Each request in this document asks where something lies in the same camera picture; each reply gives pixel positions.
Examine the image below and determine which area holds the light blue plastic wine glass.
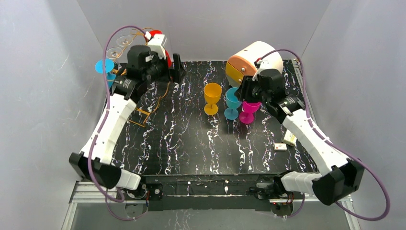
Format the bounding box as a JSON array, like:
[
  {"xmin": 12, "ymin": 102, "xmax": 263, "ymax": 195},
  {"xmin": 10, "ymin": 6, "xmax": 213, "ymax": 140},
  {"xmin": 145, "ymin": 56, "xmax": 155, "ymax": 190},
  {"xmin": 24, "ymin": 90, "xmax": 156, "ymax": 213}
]
[{"xmin": 224, "ymin": 87, "xmax": 242, "ymax": 120}]

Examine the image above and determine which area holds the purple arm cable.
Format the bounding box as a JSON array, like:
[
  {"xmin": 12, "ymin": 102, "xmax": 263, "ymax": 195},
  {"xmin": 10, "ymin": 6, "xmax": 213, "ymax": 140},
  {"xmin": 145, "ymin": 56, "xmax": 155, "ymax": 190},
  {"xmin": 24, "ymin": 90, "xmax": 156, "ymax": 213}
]
[
  {"xmin": 258, "ymin": 48, "xmax": 391, "ymax": 222},
  {"xmin": 88, "ymin": 25, "xmax": 153, "ymax": 222}
]

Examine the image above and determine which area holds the small white box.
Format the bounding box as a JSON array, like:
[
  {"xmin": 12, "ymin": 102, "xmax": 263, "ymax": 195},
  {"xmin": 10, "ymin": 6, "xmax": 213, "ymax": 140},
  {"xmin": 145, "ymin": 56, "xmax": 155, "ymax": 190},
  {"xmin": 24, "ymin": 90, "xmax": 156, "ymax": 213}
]
[{"xmin": 273, "ymin": 143, "xmax": 288, "ymax": 151}]

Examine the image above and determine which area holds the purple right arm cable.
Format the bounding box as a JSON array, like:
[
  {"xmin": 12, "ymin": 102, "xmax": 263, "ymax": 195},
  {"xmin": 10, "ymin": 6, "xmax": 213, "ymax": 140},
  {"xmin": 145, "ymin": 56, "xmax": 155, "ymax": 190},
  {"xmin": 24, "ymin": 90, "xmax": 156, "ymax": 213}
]
[{"xmin": 258, "ymin": 48, "xmax": 391, "ymax": 222}]

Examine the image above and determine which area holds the gold wire wine glass rack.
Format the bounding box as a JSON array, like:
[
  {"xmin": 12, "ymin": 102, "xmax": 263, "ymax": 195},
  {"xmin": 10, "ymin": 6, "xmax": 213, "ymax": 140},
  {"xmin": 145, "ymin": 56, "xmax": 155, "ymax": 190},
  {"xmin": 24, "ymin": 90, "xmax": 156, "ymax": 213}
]
[{"xmin": 111, "ymin": 27, "xmax": 173, "ymax": 128}]

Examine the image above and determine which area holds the red plastic wine glass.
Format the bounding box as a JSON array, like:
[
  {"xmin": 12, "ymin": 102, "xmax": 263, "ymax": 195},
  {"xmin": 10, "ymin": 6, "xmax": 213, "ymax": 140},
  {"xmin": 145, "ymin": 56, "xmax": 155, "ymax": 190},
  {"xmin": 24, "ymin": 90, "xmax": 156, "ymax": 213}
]
[{"xmin": 145, "ymin": 30, "xmax": 172, "ymax": 69}]

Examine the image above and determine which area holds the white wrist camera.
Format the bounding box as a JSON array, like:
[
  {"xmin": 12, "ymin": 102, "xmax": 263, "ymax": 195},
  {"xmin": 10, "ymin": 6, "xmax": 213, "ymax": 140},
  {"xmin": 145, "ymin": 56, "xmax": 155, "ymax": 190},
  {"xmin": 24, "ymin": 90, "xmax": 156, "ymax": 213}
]
[
  {"xmin": 252, "ymin": 58, "xmax": 271, "ymax": 81},
  {"xmin": 144, "ymin": 31, "xmax": 168, "ymax": 60}
]

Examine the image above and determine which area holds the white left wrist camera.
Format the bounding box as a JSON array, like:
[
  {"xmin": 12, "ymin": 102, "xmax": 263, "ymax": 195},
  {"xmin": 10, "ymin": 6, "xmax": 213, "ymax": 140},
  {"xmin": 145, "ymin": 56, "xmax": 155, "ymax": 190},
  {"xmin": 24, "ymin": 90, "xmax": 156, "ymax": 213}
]
[{"xmin": 144, "ymin": 31, "xmax": 168, "ymax": 60}]

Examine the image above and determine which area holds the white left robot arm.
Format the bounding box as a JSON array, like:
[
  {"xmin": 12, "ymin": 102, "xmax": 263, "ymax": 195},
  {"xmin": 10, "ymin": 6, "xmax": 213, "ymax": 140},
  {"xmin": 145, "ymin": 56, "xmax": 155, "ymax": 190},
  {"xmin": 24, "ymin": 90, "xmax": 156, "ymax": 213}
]
[{"xmin": 69, "ymin": 45, "xmax": 186, "ymax": 190}]

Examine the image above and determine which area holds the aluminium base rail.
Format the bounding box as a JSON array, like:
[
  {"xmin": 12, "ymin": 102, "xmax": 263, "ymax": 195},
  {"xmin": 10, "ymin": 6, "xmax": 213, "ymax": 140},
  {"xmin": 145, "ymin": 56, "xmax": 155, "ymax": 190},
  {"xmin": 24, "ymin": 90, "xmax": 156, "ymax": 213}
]
[{"xmin": 62, "ymin": 182, "xmax": 360, "ymax": 230}]

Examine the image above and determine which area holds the cream rectangular box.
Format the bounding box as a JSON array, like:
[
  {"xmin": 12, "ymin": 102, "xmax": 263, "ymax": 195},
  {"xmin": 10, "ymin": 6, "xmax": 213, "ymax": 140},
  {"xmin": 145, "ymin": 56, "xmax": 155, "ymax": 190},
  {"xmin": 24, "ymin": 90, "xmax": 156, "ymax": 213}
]
[{"xmin": 282, "ymin": 129, "xmax": 297, "ymax": 147}]

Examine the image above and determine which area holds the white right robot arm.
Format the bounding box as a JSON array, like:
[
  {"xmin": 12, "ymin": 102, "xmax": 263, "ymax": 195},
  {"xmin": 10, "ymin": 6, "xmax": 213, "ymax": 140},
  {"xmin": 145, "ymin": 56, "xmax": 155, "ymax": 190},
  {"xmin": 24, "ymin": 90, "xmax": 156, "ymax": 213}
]
[{"xmin": 235, "ymin": 69, "xmax": 364, "ymax": 206}]

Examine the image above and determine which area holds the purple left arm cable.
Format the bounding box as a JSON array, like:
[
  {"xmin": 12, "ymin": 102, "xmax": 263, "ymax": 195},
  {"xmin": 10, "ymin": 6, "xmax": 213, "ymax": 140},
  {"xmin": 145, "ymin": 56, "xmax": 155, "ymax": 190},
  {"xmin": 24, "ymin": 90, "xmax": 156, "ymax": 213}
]
[{"xmin": 88, "ymin": 25, "xmax": 153, "ymax": 222}]

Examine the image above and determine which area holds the black marble table mat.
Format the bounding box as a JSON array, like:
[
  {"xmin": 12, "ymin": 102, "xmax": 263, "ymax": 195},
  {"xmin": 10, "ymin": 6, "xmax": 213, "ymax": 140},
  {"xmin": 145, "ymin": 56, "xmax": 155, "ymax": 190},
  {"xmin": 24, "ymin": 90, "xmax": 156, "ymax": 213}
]
[{"xmin": 106, "ymin": 61, "xmax": 317, "ymax": 175}]

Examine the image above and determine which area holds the clear wine glass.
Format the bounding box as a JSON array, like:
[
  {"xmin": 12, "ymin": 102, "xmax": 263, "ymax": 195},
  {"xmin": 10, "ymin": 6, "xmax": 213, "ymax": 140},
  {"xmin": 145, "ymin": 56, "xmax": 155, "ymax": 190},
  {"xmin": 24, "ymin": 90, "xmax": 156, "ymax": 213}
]
[
  {"xmin": 116, "ymin": 35, "xmax": 133, "ymax": 47},
  {"xmin": 105, "ymin": 46, "xmax": 123, "ymax": 61}
]

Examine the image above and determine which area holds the orange plastic wine glass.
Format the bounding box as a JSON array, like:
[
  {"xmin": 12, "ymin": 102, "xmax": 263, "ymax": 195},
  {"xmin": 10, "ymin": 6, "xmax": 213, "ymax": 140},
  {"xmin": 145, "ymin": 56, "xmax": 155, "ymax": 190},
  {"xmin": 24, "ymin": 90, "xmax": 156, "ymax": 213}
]
[{"xmin": 203, "ymin": 82, "xmax": 222, "ymax": 115}]

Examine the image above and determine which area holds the round drawer cabinet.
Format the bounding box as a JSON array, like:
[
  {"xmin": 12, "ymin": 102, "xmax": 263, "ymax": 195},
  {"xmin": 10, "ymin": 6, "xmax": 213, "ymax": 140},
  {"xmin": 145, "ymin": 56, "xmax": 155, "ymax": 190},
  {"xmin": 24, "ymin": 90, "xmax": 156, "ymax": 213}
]
[{"xmin": 225, "ymin": 41, "xmax": 283, "ymax": 88}]

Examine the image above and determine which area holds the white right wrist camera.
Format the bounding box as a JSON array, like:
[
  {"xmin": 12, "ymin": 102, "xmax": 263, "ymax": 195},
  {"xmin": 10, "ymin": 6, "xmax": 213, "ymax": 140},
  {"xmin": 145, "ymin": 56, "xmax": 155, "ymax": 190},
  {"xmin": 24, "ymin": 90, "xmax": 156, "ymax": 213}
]
[{"xmin": 252, "ymin": 58, "xmax": 271, "ymax": 81}]

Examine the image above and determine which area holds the magenta plastic wine glass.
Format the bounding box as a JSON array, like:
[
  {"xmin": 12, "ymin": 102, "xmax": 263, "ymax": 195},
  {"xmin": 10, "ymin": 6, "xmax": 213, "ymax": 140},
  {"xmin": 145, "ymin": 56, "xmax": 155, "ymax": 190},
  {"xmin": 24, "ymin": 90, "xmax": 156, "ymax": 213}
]
[{"xmin": 239, "ymin": 101, "xmax": 261, "ymax": 124}]

